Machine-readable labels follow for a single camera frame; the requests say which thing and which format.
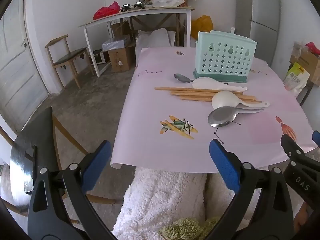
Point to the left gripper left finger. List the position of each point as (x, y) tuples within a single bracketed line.
[(47, 216)]

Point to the white plastic ladle spoon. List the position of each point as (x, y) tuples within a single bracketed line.
[(227, 98)]

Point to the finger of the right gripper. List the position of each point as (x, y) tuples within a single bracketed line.
[(290, 147), (316, 138)]

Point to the pink printed tablecloth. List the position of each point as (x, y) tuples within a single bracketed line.
[(161, 131)]

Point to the white plastic bag on table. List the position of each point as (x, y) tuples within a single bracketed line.
[(167, 3)]

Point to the small steel spoon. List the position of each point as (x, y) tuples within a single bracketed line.
[(185, 79)]

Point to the wooden chair black seat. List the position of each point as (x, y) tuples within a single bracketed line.
[(68, 59)]

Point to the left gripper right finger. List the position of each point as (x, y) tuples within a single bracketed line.
[(273, 215)]

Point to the white fluffy garment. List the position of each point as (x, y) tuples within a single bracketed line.
[(171, 205)]

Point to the silver refrigerator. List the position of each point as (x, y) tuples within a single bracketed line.
[(259, 20)]

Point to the red plastic bag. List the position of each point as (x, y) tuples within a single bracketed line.
[(112, 9)]

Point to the white sack under table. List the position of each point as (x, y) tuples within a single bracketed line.
[(160, 38)]

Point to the cardboard box right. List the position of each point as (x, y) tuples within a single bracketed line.
[(306, 59)]

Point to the cardboard box under table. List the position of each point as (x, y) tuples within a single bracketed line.
[(122, 59)]

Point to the white side table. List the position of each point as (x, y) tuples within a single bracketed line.
[(133, 15)]

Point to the mint green utensil holder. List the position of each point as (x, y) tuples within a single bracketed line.
[(225, 57)]

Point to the yellow plastic bag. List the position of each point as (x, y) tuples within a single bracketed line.
[(201, 24)]

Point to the yellow rice bag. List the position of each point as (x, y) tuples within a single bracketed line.
[(296, 79)]

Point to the wooden chopstick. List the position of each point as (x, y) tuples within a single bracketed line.
[(194, 90), (196, 99), (208, 94), (245, 100)]

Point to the white rice paddle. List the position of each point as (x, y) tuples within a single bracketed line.
[(218, 87)]

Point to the white door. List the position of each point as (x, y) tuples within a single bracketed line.
[(22, 88)]

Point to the large steel spoon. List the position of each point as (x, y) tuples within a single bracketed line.
[(223, 116)]

